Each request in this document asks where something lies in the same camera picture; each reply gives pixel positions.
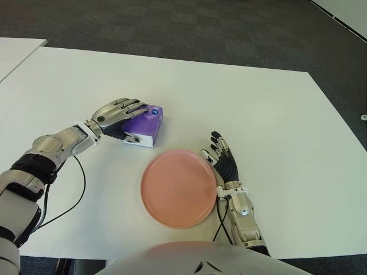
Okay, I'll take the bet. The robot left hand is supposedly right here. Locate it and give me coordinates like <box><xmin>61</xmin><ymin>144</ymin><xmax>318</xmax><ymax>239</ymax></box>
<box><xmin>91</xmin><ymin>97</ymin><xmax>150</xmax><ymax>144</ymax></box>

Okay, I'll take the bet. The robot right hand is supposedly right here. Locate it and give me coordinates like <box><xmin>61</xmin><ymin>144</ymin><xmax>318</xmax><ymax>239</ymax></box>
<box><xmin>200</xmin><ymin>131</ymin><xmax>241</xmax><ymax>190</ymax></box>

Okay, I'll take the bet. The purple tissue paper pack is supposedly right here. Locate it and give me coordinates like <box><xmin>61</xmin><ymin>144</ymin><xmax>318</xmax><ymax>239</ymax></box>
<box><xmin>122</xmin><ymin>104</ymin><xmax>164</xmax><ymax>149</ymax></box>

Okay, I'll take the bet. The pink round plate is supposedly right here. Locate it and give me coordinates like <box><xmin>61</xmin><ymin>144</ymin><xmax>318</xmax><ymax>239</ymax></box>
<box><xmin>140</xmin><ymin>148</ymin><xmax>218</xmax><ymax>229</ymax></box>

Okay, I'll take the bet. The grey robot torso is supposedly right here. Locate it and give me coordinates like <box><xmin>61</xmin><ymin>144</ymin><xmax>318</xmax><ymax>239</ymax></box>
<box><xmin>99</xmin><ymin>241</ymin><xmax>312</xmax><ymax>275</ymax></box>

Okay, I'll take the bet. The neighbouring white table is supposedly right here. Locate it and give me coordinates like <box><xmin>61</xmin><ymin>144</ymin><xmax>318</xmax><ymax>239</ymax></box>
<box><xmin>0</xmin><ymin>37</ymin><xmax>47</xmax><ymax>83</ymax></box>

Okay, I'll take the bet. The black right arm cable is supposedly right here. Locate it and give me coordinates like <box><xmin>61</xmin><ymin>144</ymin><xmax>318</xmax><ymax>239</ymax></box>
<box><xmin>212</xmin><ymin>196</ymin><xmax>235</xmax><ymax>246</ymax></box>

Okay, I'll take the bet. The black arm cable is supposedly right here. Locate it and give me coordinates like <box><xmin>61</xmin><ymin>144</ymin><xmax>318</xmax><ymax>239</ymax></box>
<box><xmin>212</xmin><ymin>196</ymin><xmax>235</xmax><ymax>246</ymax></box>
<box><xmin>34</xmin><ymin>156</ymin><xmax>87</xmax><ymax>230</ymax></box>

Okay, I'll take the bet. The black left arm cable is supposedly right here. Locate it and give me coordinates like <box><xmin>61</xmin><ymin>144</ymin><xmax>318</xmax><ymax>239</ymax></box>
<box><xmin>34</xmin><ymin>156</ymin><xmax>87</xmax><ymax>230</ymax></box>

